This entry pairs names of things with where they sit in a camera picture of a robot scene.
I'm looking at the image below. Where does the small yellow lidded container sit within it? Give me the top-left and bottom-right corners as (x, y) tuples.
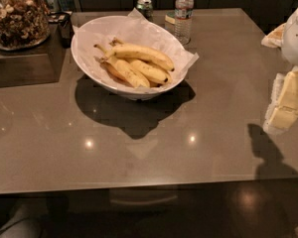
(165, 11), (175, 33)

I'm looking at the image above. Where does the yellow banana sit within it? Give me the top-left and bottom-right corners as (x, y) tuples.
(95, 44), (150, 88)
(109, 39), (175, 71)
(127, 59), (172, 85)

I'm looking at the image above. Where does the white ceramic bowl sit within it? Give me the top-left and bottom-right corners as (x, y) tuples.
(70, 15), (188, 101)

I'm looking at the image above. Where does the front left yellow banana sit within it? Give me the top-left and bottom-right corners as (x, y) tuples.
(95, 44), (150, 88)

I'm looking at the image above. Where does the dark wooden tray stand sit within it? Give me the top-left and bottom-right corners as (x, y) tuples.
(0, 25), (66, 87)

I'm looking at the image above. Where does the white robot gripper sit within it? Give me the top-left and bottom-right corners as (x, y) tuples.
(263, 8), (298, 135)

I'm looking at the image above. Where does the middle yellow banana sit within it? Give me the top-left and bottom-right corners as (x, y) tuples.
(127, 59), (172, 85)

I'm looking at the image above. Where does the green soda can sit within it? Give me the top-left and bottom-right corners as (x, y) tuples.
(136, 0), (153, 20)

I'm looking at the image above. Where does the clear plastic water bottle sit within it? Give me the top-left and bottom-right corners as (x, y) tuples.
(174, 0), (194, 45)

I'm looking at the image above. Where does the white paper liner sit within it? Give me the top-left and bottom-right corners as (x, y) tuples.
(72, 7), (200, 94)

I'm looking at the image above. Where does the glass jar of nuts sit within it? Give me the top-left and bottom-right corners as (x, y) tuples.
(0, 0), (50, 51)

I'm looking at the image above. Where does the top yellow banana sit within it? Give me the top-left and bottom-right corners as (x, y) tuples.
(109, 39), (175, 71)

